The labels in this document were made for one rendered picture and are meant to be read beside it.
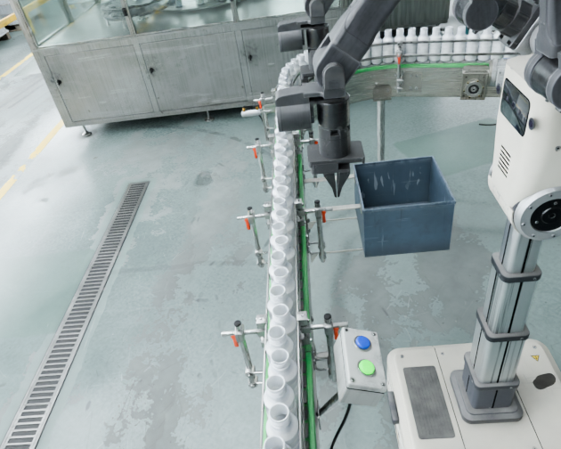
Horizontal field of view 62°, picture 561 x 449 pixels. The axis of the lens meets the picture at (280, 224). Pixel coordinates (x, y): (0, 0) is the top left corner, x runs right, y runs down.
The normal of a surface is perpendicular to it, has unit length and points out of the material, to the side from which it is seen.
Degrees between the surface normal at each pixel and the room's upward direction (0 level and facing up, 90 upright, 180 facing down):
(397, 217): 90
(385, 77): 90
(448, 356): 0
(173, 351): 0
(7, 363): 0
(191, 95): 91
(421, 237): 90
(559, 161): 101
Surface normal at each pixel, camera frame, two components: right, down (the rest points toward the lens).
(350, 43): -0.04, 0.56
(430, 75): -0.32, 0.61
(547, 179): 0.01, 0.75
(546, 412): -0.13, -0.79
